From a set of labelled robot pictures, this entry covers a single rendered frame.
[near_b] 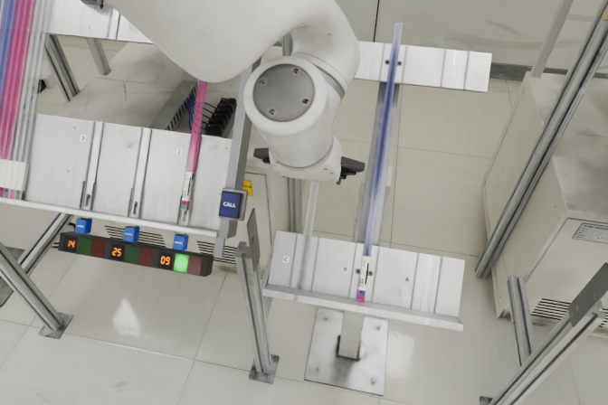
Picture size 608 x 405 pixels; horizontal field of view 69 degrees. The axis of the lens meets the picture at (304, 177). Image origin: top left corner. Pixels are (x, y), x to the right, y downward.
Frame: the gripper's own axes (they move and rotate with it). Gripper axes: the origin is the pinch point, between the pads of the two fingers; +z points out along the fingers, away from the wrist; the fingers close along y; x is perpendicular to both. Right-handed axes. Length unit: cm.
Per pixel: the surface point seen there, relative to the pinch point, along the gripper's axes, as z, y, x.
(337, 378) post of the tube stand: 79, 8, -47
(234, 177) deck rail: 13.7, -17.1, -0.3
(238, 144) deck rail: 12.4, -17.3, 6.4
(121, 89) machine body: 56, -74, 32
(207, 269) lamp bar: 20.4, -20.9, -19.2
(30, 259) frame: 55, -87, -26
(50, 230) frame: 61, -88, -16
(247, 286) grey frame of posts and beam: 35.6, -15.4, -21.7
